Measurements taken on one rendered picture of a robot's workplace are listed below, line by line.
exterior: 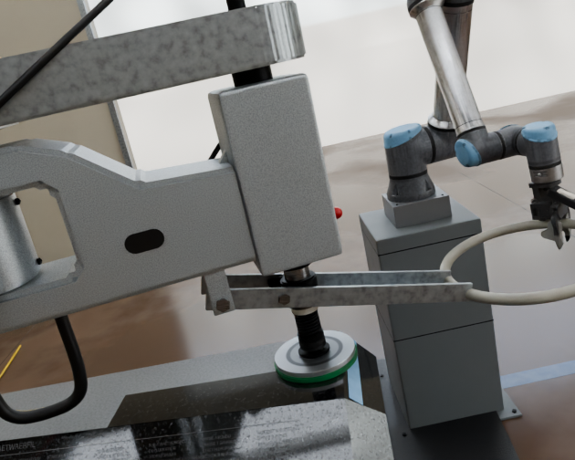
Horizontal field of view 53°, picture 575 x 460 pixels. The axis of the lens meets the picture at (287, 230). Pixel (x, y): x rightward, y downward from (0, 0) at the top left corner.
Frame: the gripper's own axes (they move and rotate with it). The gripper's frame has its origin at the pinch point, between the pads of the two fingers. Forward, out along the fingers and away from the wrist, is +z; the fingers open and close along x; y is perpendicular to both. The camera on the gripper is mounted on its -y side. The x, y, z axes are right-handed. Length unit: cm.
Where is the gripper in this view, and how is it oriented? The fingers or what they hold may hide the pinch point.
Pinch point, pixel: (565, 241)
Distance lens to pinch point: 193.9
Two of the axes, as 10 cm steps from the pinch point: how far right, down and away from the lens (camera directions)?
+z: 2.9, 9.2, 2.7
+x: -6.8, 4.0, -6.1
